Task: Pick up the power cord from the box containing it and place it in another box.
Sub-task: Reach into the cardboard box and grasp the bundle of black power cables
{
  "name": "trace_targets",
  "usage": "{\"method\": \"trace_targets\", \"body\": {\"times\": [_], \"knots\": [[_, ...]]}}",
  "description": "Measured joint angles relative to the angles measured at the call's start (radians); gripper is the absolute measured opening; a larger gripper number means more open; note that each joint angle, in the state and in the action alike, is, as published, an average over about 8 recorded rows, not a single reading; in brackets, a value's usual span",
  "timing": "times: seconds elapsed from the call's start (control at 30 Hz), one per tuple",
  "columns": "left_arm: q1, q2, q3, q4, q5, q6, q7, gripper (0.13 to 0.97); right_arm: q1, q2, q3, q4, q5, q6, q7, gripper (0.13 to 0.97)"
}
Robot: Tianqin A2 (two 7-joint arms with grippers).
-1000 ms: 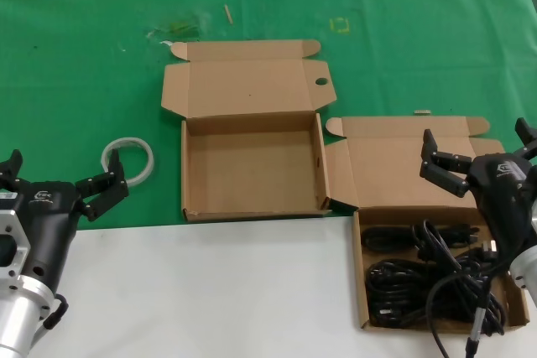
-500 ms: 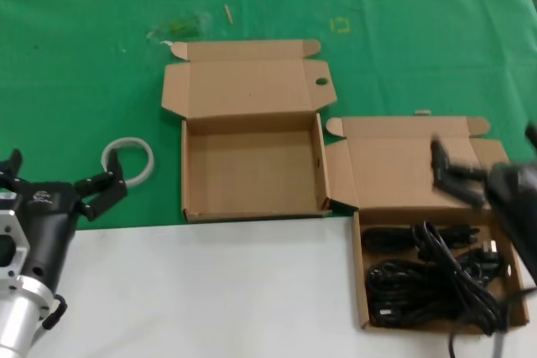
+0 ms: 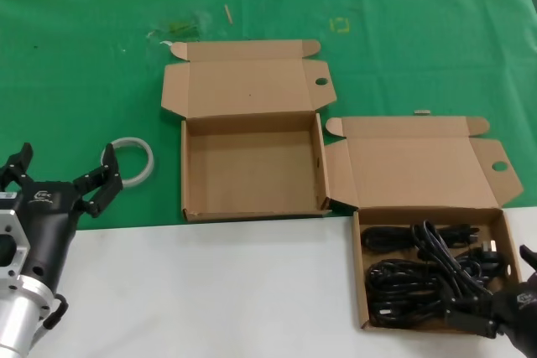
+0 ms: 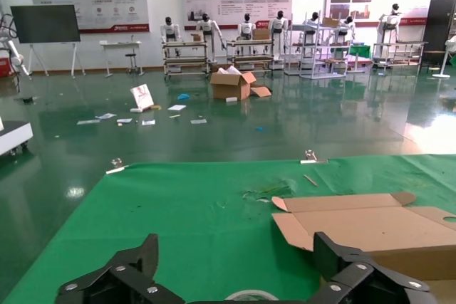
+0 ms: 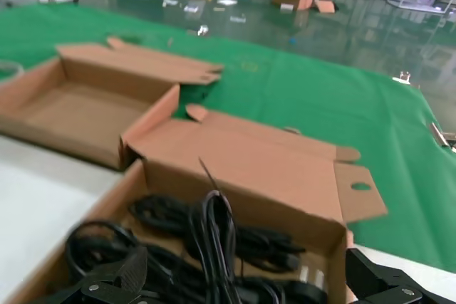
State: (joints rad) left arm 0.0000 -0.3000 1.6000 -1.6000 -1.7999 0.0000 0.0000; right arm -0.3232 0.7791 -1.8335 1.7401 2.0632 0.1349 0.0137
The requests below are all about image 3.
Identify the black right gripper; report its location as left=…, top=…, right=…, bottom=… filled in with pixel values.
left=443, top=244, right=537, bottom=358

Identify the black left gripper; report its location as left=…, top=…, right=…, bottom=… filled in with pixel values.
left=0, top=142, right=124, bottom=293

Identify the black power cord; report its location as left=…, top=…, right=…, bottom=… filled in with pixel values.
left=412, top=220, right=494, bottom=305
left=366, top=258, right=463, bottom=329
left=361, top=225, right=482, bottom=252

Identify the open brown cardboard box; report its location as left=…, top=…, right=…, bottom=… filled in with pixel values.
left=160, top=39, right=338, bottom=224
left=323, top=116, right=525, bottom=335

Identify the clear adhesive tape roll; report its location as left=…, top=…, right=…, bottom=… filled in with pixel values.
left=100, top=136, right=155, bottom=189

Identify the green table cloth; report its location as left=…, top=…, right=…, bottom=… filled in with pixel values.
left=0, top=0, right=537, bottom=232

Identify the clear plastic wrapper scrap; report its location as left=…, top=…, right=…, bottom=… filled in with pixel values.
left=145, top=11, right=211, bottom=39

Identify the left aluminium camera bracket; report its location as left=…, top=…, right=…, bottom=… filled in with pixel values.
left=0, top=208, right=33, bottom=283

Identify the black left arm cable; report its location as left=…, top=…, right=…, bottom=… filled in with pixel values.
left=41, top=293, right=70, bottom=330

